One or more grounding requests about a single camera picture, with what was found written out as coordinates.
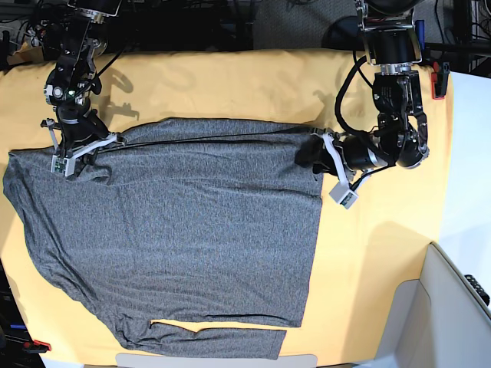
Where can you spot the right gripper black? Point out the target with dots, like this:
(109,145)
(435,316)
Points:
(81,127)

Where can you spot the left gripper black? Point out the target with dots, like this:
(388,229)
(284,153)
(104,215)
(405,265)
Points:
(354,155)

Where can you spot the grey long-sleeve T-shirt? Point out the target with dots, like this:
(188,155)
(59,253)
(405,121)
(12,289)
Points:
(194,238)

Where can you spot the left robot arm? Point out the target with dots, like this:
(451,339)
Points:
(388,32)

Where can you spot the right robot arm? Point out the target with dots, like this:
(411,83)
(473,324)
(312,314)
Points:
(75,76)

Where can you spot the yellow table cloth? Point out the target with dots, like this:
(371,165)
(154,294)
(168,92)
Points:
(363,254)

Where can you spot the black round stool base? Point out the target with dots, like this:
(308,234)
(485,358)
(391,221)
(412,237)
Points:
(343,35)

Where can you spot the red black clamp right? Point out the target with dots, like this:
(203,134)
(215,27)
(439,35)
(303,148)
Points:
(439,79)

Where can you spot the red black clamp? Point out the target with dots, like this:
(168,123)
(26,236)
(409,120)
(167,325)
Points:
(35,346)
(439,79)

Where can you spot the red black clamp left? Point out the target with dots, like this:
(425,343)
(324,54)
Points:
(35,346)

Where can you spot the white tray edge bottom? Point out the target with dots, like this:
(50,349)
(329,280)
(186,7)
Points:
(139,360)

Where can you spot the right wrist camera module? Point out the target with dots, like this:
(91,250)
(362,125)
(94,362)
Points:
(63,165)

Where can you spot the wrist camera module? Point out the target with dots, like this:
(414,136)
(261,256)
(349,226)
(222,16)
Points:
(63,165)
(343,195)

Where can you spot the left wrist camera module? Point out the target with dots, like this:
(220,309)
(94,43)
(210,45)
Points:
(343,195)

